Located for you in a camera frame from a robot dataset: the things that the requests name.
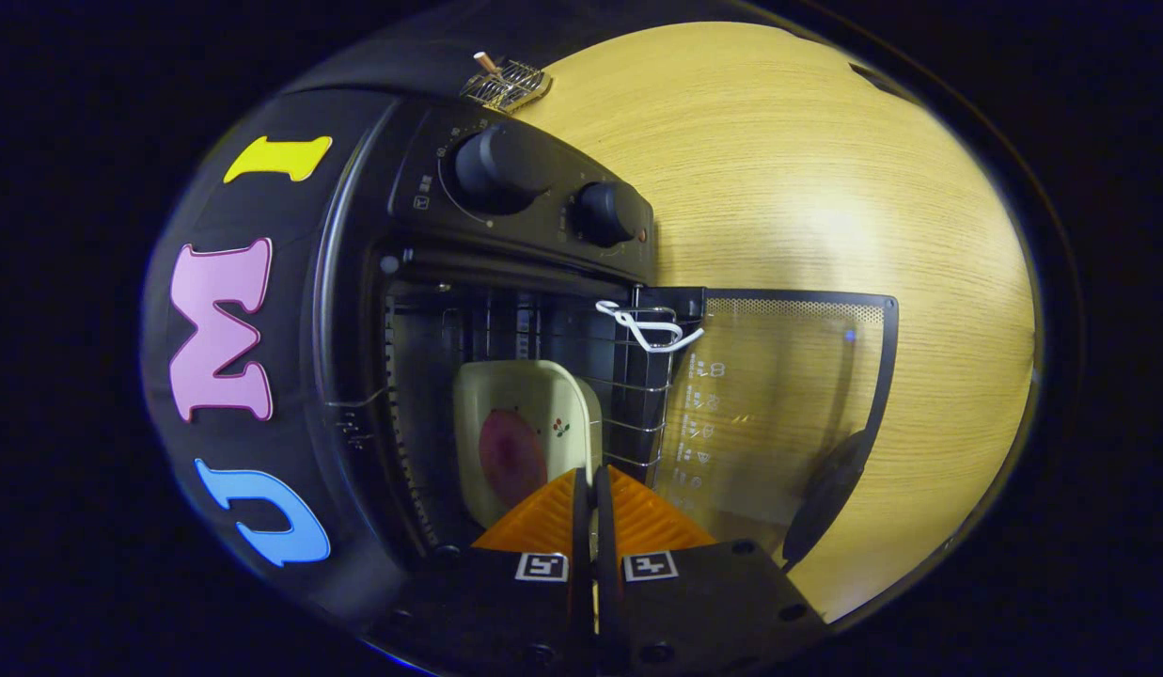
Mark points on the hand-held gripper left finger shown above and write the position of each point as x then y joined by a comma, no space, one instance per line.
581,536

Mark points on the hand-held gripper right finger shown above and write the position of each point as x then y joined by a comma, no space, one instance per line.
605,536

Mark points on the pink round meat slice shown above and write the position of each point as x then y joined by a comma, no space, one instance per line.
510,456

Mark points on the cream square plate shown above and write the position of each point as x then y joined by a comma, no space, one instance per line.
534,395

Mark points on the black toaster oven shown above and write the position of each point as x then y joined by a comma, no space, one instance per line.
534,226

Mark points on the black backdrop cloth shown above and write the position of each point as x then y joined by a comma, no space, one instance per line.
196,207

